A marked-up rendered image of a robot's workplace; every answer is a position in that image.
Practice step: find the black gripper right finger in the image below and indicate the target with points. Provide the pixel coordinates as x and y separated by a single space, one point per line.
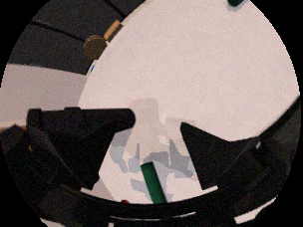
211 155

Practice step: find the green cylinder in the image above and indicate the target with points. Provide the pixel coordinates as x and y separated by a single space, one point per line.
150 176
234 2

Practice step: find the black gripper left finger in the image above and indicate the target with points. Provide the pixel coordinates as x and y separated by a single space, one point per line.
82 152

